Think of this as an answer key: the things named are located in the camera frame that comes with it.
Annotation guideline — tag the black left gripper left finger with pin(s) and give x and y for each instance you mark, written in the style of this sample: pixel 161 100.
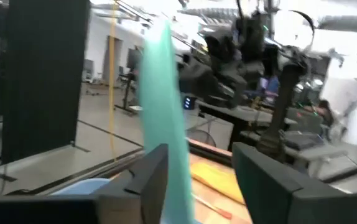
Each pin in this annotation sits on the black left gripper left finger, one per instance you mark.
pixel 153 186

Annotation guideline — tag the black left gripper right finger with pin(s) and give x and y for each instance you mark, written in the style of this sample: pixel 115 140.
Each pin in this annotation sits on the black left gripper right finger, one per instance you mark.
pixel 259 186

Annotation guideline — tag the yellow cloth napkin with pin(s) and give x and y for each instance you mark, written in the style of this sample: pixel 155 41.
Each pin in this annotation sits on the yellow cloth napkin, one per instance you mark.
pixel 219 180

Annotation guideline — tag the blue plastic tray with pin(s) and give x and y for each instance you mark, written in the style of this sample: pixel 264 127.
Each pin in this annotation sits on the blue plastic tray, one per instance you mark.
pixel 82 186

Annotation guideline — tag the teal plastic plate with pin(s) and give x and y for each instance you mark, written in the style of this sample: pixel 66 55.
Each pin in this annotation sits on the teal plastic plate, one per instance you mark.
pixel 163 109

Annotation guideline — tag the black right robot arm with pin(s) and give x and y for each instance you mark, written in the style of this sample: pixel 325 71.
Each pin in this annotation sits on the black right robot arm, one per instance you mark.
pixel 228 77

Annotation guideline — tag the black background workbench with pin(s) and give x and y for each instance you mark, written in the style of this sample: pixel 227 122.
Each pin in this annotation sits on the black background workbench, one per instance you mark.
pixel 225 116

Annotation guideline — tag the person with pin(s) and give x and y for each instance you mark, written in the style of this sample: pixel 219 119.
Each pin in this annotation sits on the person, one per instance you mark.
pixel 325 110

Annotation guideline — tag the black folding partition screen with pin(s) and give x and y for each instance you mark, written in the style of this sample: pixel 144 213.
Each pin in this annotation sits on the black folding partition screen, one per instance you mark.
pixel 41 77

